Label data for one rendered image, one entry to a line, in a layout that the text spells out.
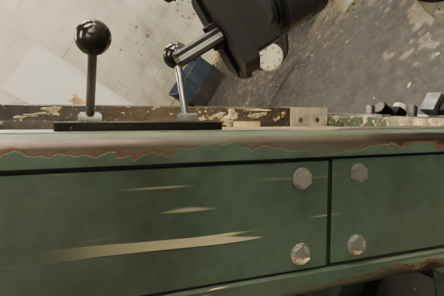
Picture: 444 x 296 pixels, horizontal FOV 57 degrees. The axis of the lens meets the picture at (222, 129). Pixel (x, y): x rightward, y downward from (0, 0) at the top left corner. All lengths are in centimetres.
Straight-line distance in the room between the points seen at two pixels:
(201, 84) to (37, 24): 238
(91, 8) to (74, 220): 597
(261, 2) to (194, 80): 478
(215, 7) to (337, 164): 25
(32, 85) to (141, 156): 454
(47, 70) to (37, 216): 452
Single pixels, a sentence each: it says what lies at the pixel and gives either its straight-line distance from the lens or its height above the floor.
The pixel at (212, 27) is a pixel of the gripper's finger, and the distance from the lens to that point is 50.
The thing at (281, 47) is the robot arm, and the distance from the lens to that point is 117.
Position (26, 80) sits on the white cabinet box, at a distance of 477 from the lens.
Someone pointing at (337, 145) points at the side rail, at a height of 137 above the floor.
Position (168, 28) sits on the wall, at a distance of 628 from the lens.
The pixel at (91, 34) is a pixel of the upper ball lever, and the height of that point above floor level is 154.
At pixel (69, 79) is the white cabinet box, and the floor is 156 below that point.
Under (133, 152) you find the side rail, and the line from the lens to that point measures 23.
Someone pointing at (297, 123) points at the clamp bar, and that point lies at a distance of 115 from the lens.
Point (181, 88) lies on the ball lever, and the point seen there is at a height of 141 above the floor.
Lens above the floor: 153
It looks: 20 degrees down
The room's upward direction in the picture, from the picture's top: 56 degrees counter-clockwise
